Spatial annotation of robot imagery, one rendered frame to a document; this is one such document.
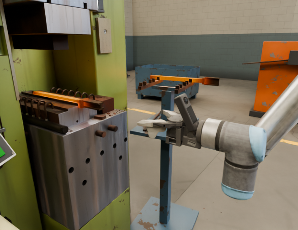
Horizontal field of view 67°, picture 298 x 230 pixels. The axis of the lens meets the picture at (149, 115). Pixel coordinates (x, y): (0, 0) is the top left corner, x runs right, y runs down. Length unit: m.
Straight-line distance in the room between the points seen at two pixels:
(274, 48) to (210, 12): 4.99
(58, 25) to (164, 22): 8.84
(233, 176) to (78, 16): 0.78
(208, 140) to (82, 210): 0.66
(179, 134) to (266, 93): 3.62
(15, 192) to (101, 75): 0.67
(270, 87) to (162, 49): 6.19
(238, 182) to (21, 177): 0.83
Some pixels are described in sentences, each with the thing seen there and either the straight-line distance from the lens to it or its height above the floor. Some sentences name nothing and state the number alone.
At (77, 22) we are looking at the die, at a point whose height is 1.31.
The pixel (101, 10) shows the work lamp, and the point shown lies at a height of 1.39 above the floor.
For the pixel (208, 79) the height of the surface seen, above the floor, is 1.03.
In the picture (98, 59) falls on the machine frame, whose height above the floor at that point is 1.15.
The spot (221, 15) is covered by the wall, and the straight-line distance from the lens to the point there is 8.72.
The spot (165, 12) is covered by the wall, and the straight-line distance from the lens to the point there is 9.70.
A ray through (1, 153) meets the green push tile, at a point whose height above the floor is 0.98.
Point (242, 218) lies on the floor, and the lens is 1.96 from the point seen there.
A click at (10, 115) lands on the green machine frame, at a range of 1.00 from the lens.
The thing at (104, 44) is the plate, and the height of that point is 1.23.
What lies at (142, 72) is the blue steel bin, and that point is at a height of 0.61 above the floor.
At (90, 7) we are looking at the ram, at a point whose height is 1.37.
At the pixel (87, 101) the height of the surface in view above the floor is 1.01.
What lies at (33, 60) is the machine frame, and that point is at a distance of 1.42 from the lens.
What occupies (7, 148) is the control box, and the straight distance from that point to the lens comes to 0.69.
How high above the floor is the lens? 1.24
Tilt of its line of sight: 18 degrees down
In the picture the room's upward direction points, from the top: straight up
